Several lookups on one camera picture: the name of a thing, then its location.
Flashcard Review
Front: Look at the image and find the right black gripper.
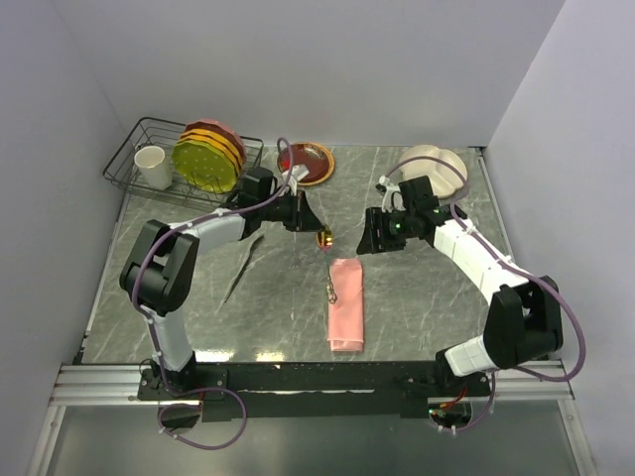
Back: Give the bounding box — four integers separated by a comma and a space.
356, 206, 417, 254

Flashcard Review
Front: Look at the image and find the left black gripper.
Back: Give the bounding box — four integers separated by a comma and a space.
260, 189, 325, 233

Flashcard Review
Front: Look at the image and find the iridescent metal spoon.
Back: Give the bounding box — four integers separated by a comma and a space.
317, 226, 337, 304

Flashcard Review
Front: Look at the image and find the pink satin napkin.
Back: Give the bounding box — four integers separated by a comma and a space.
327, 258, 364, 352

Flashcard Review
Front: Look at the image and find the black utensil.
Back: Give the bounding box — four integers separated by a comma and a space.
222, 234, 264, 304

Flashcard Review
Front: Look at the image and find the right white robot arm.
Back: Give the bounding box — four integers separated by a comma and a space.
356, 177, 564, 396

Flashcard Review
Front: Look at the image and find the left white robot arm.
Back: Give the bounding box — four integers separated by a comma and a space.
119, 165, 327, 399

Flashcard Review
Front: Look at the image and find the dark red decorated plate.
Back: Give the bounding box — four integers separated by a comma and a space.
291, 142, 335, 186

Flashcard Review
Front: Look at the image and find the cream divided plate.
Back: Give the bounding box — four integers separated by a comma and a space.
399, 145, 468, 198

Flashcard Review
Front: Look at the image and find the green polka dot plate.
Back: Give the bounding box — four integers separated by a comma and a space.
172, 141, 238, 193

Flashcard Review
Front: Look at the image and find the orange plate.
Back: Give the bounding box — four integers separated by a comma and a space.
172, 128, 244, 192

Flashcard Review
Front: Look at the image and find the dark pink plate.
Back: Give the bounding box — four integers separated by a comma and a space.
181, 119, 246, 166

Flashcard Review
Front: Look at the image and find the white cup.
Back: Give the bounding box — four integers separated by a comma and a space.
134, 145, 173, 190

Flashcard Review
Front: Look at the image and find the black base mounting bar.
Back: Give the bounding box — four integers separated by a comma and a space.
137, 361, 491, 422

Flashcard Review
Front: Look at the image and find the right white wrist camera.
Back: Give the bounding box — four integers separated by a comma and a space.
376, 176, 405, 212

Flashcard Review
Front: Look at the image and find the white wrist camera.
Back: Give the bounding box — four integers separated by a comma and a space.
282, 165, 310, 194
376, 176, 405, 212

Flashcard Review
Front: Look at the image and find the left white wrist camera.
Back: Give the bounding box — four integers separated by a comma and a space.
282, 165, 310, 194

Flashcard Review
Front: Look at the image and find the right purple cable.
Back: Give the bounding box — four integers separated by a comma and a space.
379, 156, 586, 437

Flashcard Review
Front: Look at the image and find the purple cable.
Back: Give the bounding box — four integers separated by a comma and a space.
133, 136, 299, 450
379, 156, 586, 437

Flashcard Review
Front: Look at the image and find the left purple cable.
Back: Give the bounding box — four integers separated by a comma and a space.
133, 136, 299, 450

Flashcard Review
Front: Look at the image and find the black wire dish rack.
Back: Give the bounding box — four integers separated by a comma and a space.
102, 117, 264, 210

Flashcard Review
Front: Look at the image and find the aluminium frame rail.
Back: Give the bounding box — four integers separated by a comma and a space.
49, 364, 574, 407

